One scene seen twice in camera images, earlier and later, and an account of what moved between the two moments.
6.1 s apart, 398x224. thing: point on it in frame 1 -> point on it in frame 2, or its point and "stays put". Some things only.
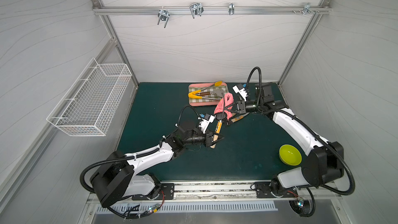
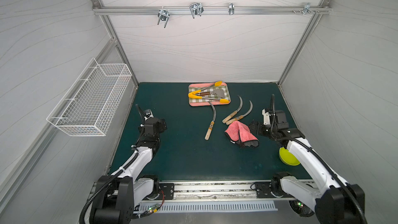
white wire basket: [89, 107] stays put
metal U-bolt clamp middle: [196, 9] stays put
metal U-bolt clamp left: [163, 15] stays put
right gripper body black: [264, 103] -> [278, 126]
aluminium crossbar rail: [215, 10] stays put
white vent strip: [154, 206] stays put
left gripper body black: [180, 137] -> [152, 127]
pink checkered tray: [207, 94] stays put
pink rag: [226, 102] -> [240, 133]
